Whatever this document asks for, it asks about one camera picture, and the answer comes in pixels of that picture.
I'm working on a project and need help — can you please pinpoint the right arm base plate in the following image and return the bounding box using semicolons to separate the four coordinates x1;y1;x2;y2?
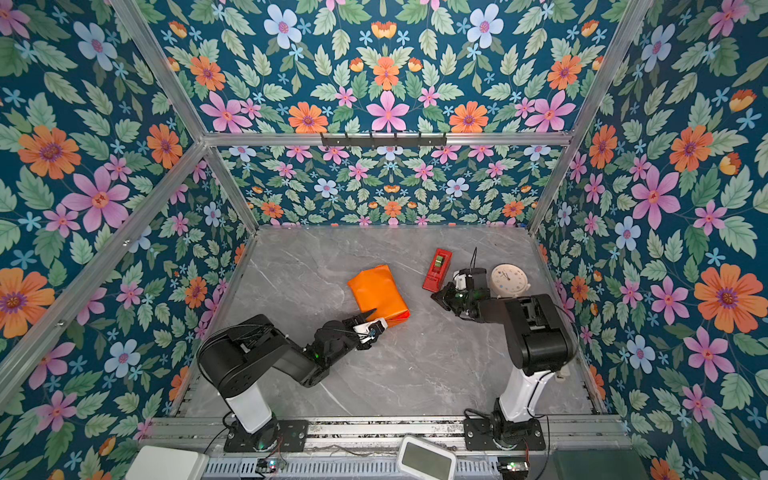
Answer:
462;410;547;451

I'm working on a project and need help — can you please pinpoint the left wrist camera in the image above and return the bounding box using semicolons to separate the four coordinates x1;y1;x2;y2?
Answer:
353;318;388;347

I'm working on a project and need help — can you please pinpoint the black hook rail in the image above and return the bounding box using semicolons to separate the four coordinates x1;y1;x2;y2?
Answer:
320;133;448;148

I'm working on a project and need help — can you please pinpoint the red tape dispenser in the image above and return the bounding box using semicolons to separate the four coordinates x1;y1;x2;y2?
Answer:
422;248;452;293

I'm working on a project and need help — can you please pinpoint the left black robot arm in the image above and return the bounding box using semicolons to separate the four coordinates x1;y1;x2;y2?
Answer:
197;310;389;436

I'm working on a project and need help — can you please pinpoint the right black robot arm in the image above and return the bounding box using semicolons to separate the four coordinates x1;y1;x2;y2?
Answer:
431;282;576;450

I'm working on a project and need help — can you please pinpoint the white timer display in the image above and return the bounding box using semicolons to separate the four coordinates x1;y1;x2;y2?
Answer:
396;436;458;480

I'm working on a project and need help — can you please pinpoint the green mat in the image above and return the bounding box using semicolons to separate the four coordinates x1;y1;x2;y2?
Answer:
553;450;649;480

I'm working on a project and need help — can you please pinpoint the yellow orange wrapping paper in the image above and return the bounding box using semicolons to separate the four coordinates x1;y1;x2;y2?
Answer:
348;265;411;327

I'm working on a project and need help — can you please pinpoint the pink round alarm clock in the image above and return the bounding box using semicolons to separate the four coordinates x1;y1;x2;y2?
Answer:
489;264;531;298

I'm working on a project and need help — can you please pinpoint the white box device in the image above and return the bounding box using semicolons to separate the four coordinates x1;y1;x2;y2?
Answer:
125;446;210;480

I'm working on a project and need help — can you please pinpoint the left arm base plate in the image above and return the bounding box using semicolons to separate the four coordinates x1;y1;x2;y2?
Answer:
223;418;309;454

